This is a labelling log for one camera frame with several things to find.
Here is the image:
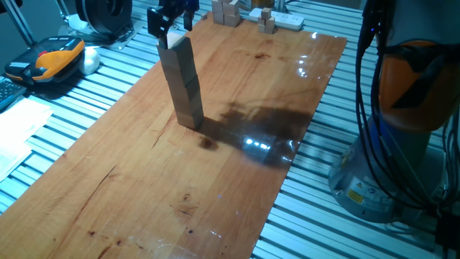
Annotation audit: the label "black round spool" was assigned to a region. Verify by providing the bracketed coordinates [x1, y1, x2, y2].
[74, 0, 134, 37]

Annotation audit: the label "small stacked wood pieces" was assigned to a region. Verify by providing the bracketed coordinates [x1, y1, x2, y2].
[257, 6, 277, 35]

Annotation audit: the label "thin grey metal rod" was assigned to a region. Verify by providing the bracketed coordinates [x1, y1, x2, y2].
[55, 0, 73, 24]

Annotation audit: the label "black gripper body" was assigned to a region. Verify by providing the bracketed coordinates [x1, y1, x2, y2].
[157, 0, 201, 17]

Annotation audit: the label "orange and black teach pendant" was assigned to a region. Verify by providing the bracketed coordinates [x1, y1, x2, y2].
[4, 35, 86, 86]

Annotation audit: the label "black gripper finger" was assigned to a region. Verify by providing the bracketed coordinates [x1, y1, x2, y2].
[183, 9, 196, 32]
[146, 6, 177, 50]

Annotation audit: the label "light wooden cube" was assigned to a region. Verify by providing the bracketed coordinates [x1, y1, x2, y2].
[156, 31, 196, 71]
[167, 75, 201, 104]
[175, 107, 205, 130]
[162, 59, 199, 89]
[172, 91, 203, 116]

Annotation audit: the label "glossy brown wooden board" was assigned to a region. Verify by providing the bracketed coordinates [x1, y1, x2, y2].
[0, 12, 348, 259]

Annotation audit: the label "white power strip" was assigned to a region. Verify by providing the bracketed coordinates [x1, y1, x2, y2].
[248, 7, 305, 32]

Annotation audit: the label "grey metal strut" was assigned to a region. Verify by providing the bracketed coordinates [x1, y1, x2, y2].
[1, 0, 37, 47]

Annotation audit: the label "stacked wooden block pile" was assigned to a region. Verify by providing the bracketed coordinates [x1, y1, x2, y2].
[211, 0, 241, 28]

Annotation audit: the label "black computer keyboard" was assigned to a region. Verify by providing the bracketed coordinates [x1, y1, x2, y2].
[0, 75, 28, 111]

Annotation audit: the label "white computer mouse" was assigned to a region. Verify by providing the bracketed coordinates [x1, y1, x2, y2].
[78, 47, 101, 76]

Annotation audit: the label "white paper sheets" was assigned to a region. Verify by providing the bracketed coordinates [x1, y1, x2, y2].
[0, 96, 55, 183]

